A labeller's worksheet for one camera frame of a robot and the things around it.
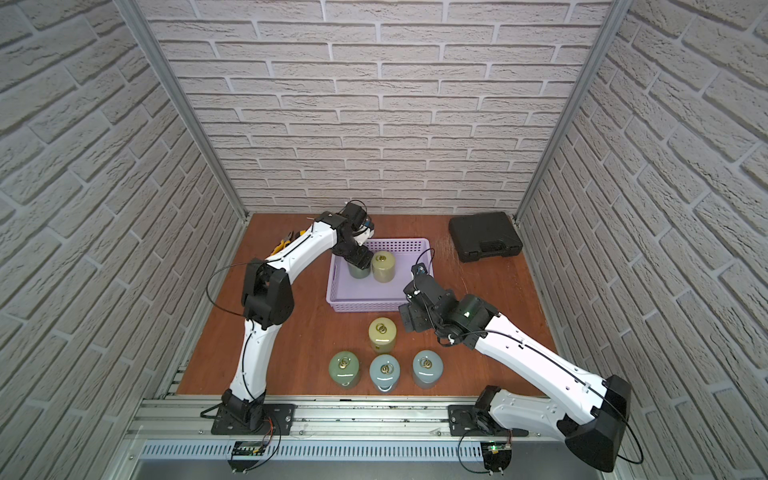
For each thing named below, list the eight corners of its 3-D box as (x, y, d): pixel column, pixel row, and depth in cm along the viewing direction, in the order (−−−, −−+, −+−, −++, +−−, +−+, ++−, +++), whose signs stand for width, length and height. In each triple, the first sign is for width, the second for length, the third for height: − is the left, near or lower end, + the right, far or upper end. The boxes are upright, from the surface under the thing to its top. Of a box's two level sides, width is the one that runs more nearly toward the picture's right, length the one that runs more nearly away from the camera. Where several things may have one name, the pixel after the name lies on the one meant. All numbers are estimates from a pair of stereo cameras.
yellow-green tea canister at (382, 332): (369, 353, 86) (367, 343, 79) (370, 328, 91) (369, 317, 84) (396, 353, 86) (396, 343, 79) (396, 329, 91) (396, 317, 84)
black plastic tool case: (461, 264, 107) (464, 254, 102) (447, 226, 119) (449, 216, 114) (519, 257, 110) (525, 246, 105) (500, 220, 121) (504, 210, 117)
